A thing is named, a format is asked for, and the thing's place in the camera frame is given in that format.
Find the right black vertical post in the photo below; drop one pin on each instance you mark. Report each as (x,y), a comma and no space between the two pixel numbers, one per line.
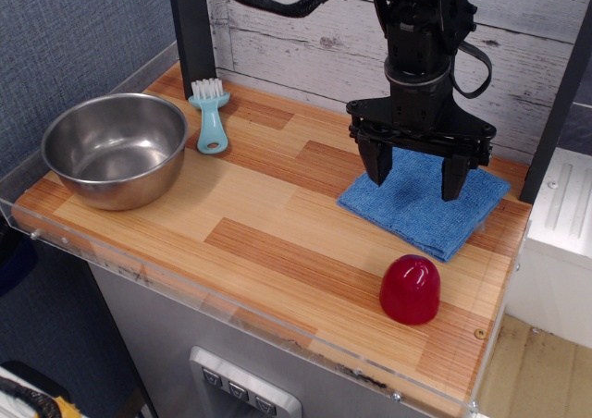
(566,21)

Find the stainless steel bowl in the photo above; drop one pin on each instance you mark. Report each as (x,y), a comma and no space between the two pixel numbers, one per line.
(117,152)

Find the red dome-shaped toy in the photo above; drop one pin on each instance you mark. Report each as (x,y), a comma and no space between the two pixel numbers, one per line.
(410,290)

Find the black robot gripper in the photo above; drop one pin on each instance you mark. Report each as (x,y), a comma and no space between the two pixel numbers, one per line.
(423,117)

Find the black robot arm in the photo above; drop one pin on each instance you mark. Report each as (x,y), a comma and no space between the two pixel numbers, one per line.
(424,37)

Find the clear acrylic table guard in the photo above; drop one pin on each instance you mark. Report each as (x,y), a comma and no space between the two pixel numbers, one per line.
(304,275)

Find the black vertical post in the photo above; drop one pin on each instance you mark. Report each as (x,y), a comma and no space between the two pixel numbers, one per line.
(566,21)
(194,41)

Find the silver toy dispenser panel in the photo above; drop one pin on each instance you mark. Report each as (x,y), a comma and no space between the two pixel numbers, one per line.
(226,390)

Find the folded blue cloth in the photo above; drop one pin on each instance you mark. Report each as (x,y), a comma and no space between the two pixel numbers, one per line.
(409,205)

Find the left black vertical post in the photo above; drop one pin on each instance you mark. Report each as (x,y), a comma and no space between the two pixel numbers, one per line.
(194,41)

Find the teal scrub brush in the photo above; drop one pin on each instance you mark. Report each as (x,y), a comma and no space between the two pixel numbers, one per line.
(208,96)

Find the black and yellow object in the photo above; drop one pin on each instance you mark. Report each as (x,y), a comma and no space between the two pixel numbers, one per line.
(26,392)

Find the white cabinet at right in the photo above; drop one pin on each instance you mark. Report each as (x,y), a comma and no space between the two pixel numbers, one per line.
(550,288)

